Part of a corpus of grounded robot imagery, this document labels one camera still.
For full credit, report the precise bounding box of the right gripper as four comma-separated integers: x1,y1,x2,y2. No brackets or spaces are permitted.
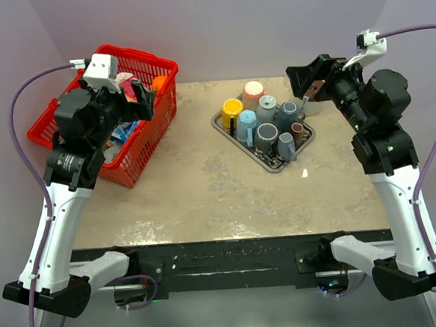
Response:
285,50,376,136

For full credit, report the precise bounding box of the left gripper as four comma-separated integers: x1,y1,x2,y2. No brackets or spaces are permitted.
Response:
78,70,159,149

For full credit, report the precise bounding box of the small maroon cup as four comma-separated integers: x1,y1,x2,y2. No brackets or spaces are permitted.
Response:
289,122,305,146

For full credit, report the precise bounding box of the dark grey mug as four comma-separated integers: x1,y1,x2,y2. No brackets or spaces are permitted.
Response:
255,122,279,155

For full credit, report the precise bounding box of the blue speckled mug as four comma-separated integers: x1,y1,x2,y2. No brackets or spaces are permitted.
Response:
277,132,297,162

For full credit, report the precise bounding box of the light blue mug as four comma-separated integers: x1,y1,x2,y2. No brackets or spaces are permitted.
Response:
235,110,258,148

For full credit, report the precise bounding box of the yellow mug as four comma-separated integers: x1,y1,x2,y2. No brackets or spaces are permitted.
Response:
221,98,244,135

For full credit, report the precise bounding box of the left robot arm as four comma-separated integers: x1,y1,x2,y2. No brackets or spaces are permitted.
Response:
2,78,156,318

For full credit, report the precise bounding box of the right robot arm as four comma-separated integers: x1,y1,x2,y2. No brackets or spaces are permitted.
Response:
286,54,436,300

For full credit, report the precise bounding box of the dark blue-grey mug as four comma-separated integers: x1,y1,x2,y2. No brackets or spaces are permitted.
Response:
274,102,305,134

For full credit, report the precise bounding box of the grey mug white base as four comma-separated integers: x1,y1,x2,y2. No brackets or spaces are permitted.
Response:
255,95,277,125

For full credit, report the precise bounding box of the pink white mug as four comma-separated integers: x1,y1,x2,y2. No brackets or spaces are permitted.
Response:
242,80,266,111

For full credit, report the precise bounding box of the orange ball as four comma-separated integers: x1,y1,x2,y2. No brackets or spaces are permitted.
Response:
151,75,167,92

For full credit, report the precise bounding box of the pink snack packet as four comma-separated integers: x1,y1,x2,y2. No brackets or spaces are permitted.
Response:
116,72,137,102

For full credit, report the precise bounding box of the white cup brown lid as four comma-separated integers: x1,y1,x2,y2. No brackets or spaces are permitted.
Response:
296,97,323,117

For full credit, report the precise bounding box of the blue white carton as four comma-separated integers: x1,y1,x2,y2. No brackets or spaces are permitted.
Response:
107,120,139,147

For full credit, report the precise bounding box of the metal tray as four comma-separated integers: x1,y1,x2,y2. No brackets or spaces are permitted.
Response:
211,96,316,173

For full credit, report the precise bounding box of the red plastic basket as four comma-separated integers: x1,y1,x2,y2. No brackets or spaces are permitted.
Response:
28,45,178,192

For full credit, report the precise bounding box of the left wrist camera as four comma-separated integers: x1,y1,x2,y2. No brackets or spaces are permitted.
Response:
82,53,121,93

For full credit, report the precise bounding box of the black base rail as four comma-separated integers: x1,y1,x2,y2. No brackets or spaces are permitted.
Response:
69,226,398,308

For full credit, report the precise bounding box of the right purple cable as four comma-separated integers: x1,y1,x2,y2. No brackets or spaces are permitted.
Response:
376,23,436,317

